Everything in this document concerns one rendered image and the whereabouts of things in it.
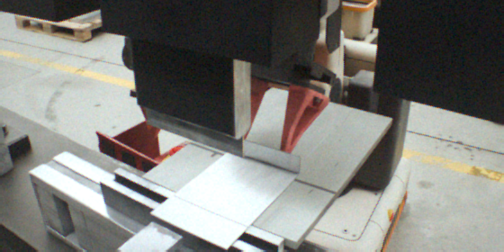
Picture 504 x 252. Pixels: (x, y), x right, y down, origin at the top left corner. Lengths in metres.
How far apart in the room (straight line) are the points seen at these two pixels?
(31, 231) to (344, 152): 0.42
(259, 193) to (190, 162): 0.09
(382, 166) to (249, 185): 1.19
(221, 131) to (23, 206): 0.43
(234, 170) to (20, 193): 0.37
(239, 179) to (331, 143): 0.12
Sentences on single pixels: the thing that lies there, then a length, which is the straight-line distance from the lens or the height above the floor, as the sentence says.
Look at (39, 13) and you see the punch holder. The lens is 0.41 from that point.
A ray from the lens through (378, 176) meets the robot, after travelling 1.64.
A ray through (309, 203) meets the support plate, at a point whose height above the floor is 1.00.
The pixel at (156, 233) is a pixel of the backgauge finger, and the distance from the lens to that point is 0.40.
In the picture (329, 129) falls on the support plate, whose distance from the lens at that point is 0.56.
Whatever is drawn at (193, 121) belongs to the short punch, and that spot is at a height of 1.10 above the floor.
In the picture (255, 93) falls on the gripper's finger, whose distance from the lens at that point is 0.52.
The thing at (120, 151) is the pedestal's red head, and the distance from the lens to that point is 0.89.
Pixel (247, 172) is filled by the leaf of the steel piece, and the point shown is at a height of 1.00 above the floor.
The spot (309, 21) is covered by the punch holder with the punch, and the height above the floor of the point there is 1.19.
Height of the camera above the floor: 1.27
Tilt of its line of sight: 27 degrees down
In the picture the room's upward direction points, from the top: straight up
